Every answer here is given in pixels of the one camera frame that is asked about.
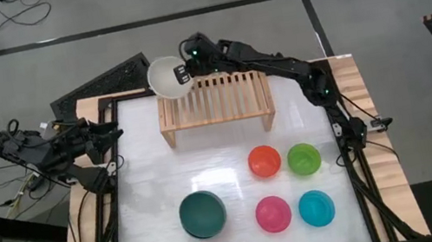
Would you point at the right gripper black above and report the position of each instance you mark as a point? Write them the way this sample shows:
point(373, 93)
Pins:
point(197, 49)

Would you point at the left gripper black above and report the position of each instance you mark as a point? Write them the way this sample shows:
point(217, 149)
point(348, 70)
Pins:
point(95, 137)

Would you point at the white bowl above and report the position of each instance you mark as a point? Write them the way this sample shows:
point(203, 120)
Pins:
point(163, 79)

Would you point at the dark teal bowl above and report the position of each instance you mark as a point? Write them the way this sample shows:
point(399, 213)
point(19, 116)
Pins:
point(202, 214)

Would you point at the orange plastic bowl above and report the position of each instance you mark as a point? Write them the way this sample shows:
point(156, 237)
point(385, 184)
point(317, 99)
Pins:
point(264, 161)

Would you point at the green plastic bowl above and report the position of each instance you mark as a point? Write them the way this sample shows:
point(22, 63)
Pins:
point(304, 159)

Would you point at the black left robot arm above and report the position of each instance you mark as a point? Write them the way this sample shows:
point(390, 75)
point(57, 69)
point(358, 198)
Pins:
point(50, 155)

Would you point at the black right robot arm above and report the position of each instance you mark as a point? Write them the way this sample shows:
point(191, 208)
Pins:
point(276, 62)

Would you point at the wooden slatted shelf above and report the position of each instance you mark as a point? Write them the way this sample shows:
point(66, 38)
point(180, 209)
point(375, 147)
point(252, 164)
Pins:
point(216, 99)

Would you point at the black grille floor mat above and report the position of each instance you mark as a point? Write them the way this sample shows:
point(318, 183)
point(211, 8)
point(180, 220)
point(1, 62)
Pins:
point(104, 84)

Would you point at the translucent magenta plastic bowl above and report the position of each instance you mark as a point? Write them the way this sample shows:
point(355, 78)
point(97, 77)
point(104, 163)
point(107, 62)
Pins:
point(273, 214)

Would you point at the cyan plastic bowl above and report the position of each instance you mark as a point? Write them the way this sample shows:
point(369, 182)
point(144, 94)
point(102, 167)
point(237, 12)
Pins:
point(317, 208)

